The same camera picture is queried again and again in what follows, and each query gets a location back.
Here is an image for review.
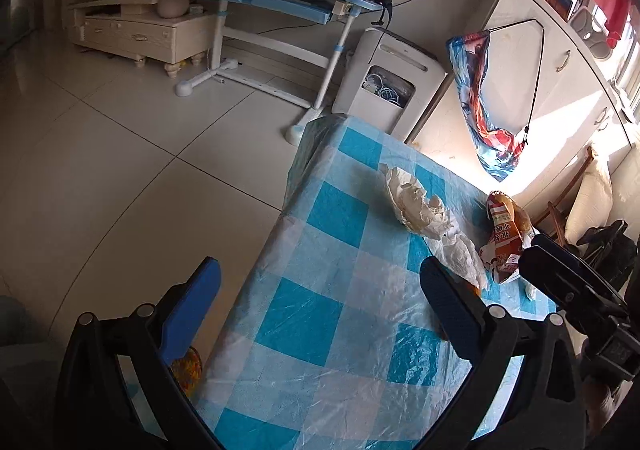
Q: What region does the black folding chair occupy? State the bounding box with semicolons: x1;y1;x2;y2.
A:
577;219;638;291

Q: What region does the wooden chair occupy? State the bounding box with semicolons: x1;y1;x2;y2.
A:
533;144;594;246

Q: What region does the white paper wrapper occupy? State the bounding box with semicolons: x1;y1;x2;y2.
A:
381;164;460;241

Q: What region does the white cushion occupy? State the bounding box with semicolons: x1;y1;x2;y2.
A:
564;155;613;245

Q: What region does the white air purifier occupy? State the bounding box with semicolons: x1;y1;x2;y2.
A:
331;26;446;141

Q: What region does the red white snack bag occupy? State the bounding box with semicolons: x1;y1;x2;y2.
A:
480;191;535;284

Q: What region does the white tissue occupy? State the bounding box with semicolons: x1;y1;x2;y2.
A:
424;230;488;292

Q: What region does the blue checkered tablecloth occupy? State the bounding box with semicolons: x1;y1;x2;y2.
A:
194;115;491;449

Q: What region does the colourful hanging kite bag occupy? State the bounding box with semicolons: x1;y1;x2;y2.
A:
446;18;546;182

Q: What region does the white wall cabinet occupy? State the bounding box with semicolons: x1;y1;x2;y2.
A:
412;0;637;217

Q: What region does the blue study desk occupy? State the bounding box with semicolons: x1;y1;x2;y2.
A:
175;0;383;147

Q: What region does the white tv cabinet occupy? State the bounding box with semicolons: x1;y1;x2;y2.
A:
67;0;215;79

